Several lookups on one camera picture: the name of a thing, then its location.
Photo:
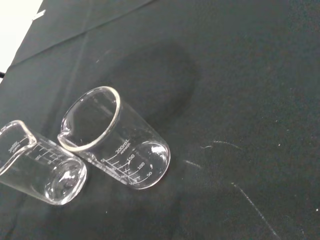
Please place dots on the black bench cloth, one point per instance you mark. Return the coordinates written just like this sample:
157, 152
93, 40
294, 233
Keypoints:
225, 100

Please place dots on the small clear cloth clip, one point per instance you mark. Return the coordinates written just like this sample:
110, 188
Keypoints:
39, 14

